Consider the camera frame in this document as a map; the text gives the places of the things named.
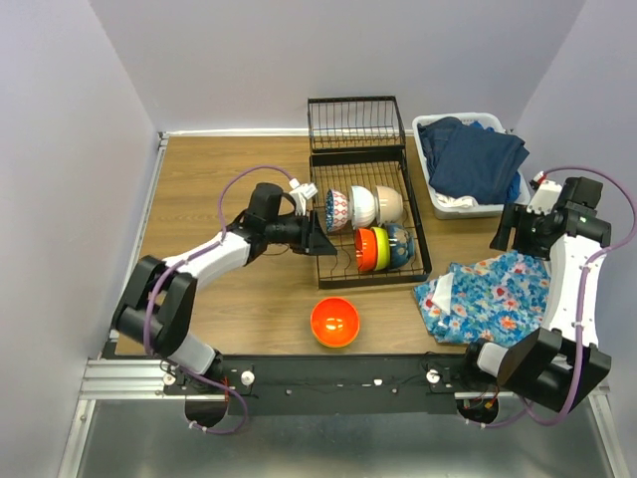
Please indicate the dark blue jeans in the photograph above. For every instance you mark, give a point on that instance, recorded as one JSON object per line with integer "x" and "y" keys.
{"x": 468, "y": 160}

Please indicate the blue patterned bowl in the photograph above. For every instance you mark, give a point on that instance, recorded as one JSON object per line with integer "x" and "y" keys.
{"x": 336, "y": 210}

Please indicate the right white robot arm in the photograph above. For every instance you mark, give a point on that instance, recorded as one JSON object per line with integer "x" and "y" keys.
{"x": 560, "y": 363}

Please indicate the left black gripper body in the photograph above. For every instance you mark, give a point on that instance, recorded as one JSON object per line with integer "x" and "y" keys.
{"x": 292, "y": 231}

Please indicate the white cloth in basket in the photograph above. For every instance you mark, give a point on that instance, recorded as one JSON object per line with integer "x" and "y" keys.
{"x": 456, "y": 202}

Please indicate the orange bowl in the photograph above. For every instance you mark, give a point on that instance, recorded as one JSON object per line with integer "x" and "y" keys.
{"x": 365, "y": 244}
{"x": 335, "y": 322}

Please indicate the white bowl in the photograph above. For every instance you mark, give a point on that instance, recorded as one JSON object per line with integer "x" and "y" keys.
{"x": 388, "y": 204}
{"x": 361, "y": 206}

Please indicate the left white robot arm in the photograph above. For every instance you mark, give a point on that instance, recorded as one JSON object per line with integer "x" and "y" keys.
{"x": 156, "y": 305}

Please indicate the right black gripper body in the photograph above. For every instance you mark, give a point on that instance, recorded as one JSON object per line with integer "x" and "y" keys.
{"x": 531, "y": 240}

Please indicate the dark floral bowl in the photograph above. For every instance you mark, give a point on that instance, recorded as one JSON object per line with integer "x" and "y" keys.
{"x": 401, "y": 245}

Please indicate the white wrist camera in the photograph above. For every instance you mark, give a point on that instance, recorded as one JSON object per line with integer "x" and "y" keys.
{"x": 546, "y": 193}
{"x": 302, "y": 194}

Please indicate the white plastic laundry basket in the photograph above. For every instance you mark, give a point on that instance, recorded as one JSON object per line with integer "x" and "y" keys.
{"x": 487, "y": 121}

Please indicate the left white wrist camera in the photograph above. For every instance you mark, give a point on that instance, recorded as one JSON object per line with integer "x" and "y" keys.
{"x": 302, "y": 194}

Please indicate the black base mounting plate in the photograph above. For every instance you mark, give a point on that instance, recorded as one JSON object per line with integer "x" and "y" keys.
{"x": 372, "y": 401}

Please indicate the blue floral cloth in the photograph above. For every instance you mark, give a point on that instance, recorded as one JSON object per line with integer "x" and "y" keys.
{"x": 501, "y": 300}

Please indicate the lime green bowl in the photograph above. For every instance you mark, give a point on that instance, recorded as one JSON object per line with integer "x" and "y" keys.
{"x": 382, "y": 247}

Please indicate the black wire dish rack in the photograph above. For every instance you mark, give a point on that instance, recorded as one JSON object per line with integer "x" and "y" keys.
{"x": 362, "y": 141}

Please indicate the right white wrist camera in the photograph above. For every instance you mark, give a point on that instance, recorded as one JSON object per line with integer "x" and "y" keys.
{"x": 546, "y": 193}

